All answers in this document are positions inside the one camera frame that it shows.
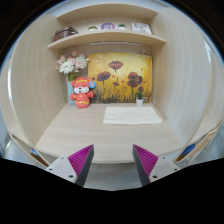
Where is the yellow poppy painting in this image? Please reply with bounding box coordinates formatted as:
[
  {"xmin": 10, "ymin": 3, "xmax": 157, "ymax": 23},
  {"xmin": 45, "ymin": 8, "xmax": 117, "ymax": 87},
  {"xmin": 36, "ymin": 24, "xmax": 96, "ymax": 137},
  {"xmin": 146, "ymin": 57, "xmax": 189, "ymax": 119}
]
[{"xmin": 88, "ymin": 52, "xmax": 152, "ymax": 103}]

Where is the blue object right side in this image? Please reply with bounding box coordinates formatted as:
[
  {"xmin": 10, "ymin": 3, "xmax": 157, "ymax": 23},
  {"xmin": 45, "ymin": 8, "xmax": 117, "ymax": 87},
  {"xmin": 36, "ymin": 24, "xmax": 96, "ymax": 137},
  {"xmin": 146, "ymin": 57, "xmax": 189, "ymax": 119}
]
[{"xmin": 180, "ymin": 144, "xmax": 195, "ymax": 156}]

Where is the red plush toy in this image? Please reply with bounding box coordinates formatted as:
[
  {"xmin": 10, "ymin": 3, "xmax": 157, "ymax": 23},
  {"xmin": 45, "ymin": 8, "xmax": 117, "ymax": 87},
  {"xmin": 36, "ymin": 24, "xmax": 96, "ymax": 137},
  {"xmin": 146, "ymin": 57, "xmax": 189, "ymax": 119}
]
[{"xmin": 69, "ymin": 77, "xmax": 96, "ymax": 109}]

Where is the small potted plant white pot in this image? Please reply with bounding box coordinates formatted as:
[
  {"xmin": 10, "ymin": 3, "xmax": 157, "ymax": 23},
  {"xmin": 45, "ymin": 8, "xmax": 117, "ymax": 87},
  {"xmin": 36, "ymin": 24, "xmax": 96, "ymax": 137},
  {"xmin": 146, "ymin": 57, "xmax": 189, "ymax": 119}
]
[{"xmin": 136, "ymin": 91, "xmax": 144, "ymax": 107}]

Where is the small green plant left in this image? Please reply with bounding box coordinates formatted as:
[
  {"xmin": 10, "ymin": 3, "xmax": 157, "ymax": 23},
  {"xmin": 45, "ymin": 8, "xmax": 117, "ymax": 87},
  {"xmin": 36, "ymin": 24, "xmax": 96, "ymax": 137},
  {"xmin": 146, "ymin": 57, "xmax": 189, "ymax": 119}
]
[{"xmin": 87, "ymin": 26, "xmax": 98, "ymax": 31}]

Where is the cream folded towel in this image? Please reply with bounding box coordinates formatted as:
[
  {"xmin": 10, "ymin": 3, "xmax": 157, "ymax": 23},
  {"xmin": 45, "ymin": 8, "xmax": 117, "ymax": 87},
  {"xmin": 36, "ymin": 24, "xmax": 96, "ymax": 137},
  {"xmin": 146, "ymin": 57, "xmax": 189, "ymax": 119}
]
[{"xmin": 103, "ymin": 107, "xmax": 162, "ymax": 125}]

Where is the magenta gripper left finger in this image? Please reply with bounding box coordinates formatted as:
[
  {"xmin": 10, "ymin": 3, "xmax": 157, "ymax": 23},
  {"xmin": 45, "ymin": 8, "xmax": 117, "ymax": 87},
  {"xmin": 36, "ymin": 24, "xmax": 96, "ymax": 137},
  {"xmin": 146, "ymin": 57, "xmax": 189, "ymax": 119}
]
[{"xmin": 45, "ymin": 144, "xmax": 95, "ymax": 188}]

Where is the small green plant right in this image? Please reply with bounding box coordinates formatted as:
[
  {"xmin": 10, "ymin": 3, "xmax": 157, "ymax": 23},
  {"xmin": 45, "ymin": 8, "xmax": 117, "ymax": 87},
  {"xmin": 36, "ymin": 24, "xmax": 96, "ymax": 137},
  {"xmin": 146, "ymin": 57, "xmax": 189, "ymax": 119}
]
[{"xmin": 118, "ymin": 23, "xmax": 126, "ymax": 30}]

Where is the pink white flower bouquet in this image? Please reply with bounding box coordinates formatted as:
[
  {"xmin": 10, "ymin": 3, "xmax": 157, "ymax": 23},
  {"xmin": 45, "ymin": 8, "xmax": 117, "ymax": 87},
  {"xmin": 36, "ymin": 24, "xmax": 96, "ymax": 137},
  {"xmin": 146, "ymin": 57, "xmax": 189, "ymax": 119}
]
[{"xmin": 56, "ymin": 50, "xmax": 89, "ymax": 81}]

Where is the small green plant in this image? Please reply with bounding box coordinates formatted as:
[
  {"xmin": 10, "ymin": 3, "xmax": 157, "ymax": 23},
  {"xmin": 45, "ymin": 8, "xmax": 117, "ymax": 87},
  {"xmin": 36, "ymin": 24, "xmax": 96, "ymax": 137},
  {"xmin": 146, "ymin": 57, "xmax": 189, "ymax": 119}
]
[
  {"xmin": 87, "ymin": 26, "xmax": 98, "ymax": 31},
  {"xmin": 118, "ymin": 23, "xmax": 126, "ymax": 30}
]

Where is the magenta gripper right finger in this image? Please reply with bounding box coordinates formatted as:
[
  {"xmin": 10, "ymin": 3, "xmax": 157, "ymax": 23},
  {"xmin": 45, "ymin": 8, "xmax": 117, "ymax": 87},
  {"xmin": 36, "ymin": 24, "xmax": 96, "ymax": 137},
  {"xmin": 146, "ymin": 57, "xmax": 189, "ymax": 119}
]
[{"xmin": 131, "ymin": 143, "xmax": 181, "ymax": 187}]

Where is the wooden shelf board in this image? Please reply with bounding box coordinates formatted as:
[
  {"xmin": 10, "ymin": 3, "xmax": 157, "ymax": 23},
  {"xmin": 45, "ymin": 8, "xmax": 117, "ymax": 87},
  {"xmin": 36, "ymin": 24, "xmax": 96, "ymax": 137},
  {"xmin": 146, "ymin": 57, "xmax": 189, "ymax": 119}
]
[{"xmin": 48, "ymin": 30, "xmax": 166, "ymax": 50}]

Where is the white picture card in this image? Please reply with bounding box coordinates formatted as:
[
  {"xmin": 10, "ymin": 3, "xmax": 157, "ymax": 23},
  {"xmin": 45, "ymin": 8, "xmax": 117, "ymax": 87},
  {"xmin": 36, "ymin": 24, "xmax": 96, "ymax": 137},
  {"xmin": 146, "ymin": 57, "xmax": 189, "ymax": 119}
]
[{"xmin": 131, "ymin": 22, "xmax": 151, "ymax": 34}]

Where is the light blue vase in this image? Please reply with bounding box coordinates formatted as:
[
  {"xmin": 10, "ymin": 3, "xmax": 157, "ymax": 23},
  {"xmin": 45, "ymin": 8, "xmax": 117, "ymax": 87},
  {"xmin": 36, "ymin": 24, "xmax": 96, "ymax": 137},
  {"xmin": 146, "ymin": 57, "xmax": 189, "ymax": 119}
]
[{"xmin": 67, "ymin": 82, "xmax": 75, "ymax": 106}]

